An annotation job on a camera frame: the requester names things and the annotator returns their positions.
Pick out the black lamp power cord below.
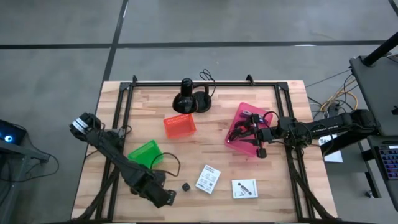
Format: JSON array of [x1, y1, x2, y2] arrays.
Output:
[[198, 68, 217, 98]]

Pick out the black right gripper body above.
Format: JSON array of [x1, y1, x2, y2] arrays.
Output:
[[252, 113, 281, 159]]

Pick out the black pole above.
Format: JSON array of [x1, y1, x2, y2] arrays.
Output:
[[362, 30, 398, 67]]

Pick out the dark grey side desk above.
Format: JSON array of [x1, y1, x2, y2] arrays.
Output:
[[320, 55, 398, 212]]

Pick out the black backlit keyboard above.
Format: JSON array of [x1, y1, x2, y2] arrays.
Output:
[[377, 144, 398, 180]]

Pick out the black cable with red tie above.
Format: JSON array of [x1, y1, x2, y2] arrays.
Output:
[[228, 128, 247, 143]]

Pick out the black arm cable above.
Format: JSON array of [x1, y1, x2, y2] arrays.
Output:
[[150, 151, 182, 178], [262, 110, 312, 150]]

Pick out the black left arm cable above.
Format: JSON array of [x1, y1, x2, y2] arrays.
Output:
[[150, 151, 182, 178]]

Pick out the yellow floor cables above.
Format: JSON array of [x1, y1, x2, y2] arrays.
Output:
[[320, 77, 360, 113]]

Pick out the black gooseneck desk lamp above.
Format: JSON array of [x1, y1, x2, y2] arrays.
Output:
[[172, 77, 213, 114]]

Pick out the green plastic basket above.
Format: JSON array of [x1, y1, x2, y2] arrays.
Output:
[[127, 139, 165, 170]]

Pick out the black device with blue light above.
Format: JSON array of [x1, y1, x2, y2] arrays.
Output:
[[0, 119, 27, 146]]

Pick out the grey metal stand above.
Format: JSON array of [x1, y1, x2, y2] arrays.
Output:
[[0, 141, 60, 224]]

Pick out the white printed paper sheet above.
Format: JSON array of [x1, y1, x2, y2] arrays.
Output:
[[318, 134, 344, 164]]

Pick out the pink plastic bin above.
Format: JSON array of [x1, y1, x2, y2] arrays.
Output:
[[224, 101, 274, 157]]

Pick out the purple braided cable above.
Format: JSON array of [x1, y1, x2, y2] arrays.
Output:
[[241, 109, 270, 127]]

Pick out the white card reader box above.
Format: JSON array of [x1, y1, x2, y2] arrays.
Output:
[[195, 164, 222, 195], [231, 179, 259, 200]]

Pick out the orange plastic basket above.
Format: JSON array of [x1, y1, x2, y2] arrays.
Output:
[[163, 113, 197, 140]]

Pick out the black aluminium table frame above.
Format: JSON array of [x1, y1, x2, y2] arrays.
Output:
[[74, 74, 335, 223]]

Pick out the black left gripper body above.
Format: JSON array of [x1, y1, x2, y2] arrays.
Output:
[[136, 180, 177, 209]]

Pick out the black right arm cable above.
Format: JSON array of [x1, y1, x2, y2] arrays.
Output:
[[262, 110, 312, 150]]

